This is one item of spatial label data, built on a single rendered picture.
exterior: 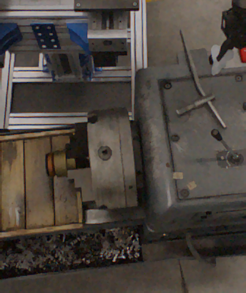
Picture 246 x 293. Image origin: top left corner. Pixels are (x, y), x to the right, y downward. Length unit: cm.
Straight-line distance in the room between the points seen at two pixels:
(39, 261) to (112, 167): 76
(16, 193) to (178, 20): 174
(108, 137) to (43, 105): 124
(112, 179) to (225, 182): 31
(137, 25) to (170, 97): 138
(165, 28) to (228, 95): 164
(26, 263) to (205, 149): 97
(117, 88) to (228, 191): 136
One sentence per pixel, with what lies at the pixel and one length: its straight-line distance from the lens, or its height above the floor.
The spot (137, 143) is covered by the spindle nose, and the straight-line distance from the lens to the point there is 125.
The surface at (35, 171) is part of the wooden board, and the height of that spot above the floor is 88.
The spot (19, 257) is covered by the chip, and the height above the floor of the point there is 57.
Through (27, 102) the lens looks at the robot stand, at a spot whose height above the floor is 21.
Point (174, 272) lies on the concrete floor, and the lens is 239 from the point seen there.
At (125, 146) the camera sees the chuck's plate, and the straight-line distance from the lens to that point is 120.
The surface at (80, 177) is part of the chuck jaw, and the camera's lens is 132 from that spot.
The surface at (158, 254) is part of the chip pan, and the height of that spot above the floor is 54.
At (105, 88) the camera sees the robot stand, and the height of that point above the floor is 21.
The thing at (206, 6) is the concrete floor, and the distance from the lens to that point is 297.
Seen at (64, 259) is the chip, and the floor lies 60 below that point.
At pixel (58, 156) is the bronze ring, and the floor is 112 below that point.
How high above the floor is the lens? 238
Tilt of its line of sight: 70 degrees down
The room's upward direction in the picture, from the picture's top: 3 degrees counter-clockwise
